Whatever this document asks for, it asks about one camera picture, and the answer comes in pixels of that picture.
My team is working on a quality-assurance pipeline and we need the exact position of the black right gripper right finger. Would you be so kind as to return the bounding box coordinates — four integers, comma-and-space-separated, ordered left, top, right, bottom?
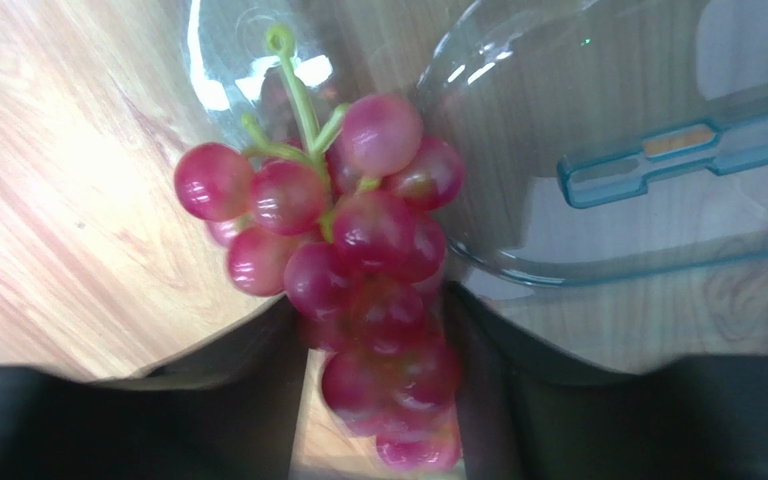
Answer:
443, 282, 768, 479

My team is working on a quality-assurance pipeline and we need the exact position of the red grape bunch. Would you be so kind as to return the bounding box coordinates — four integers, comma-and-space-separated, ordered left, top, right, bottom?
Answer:
173, 23, 465, 476

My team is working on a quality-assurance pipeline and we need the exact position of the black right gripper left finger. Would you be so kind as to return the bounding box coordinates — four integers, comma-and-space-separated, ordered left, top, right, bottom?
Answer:
0, 299, 307, 479

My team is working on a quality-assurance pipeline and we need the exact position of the clear plastic food tray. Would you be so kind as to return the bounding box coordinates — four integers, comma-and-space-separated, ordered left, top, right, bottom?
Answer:
182, 1, 768, 285

